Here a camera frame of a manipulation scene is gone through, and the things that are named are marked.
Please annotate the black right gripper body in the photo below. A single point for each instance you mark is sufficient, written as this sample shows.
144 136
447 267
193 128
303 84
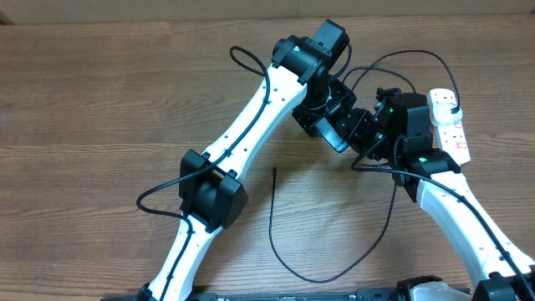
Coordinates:
361 135

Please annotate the blue Samsung smartphone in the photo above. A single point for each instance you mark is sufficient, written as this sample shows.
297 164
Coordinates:
328 132

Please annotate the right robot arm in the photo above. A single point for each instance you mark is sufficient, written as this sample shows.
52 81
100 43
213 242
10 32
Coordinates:
422 139

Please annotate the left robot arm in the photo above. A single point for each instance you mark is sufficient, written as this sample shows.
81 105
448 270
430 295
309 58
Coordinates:
296 82

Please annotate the white charger plug adapter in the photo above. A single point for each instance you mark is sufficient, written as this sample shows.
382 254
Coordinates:
441 114

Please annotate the white power strip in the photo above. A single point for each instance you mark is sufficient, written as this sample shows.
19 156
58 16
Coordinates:
450 138

